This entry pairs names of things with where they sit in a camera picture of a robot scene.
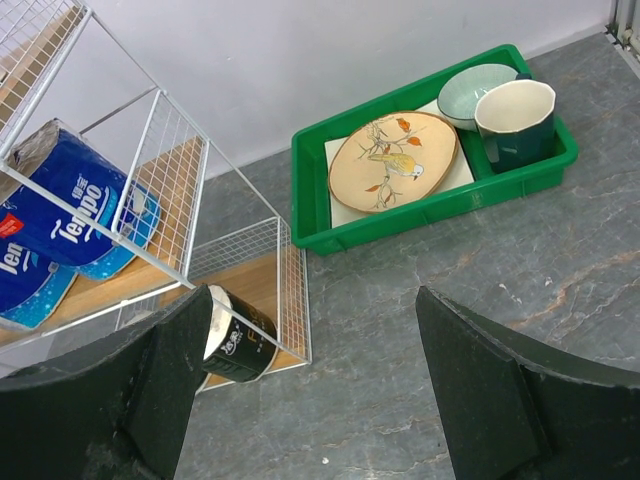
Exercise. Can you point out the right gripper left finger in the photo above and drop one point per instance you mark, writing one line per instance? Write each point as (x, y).
(116, 408)

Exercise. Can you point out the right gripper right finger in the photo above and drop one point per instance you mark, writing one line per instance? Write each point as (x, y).
(513, 407)

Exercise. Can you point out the black paper towel roll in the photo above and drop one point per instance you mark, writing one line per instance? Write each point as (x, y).
(235, 351)

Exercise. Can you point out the blue roll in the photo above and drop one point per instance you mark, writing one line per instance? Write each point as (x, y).
(32, 286)
(68, 167)

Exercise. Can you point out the white wire wooden shelf rack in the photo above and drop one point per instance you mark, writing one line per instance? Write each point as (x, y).
(216, 227)

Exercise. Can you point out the white paper tray liner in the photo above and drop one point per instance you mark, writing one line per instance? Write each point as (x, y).
(340, 210)

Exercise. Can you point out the bird pattern ceramic plate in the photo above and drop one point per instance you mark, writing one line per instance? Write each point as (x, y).
(395, 160)

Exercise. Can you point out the green plastic tray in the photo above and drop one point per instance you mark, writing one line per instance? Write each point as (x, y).
(311, 211)

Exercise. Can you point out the dark green ceramic cup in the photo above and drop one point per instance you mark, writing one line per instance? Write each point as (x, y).
(516, 123)

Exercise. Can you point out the light green ceramic bowl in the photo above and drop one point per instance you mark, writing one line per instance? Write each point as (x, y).
(458, 98)

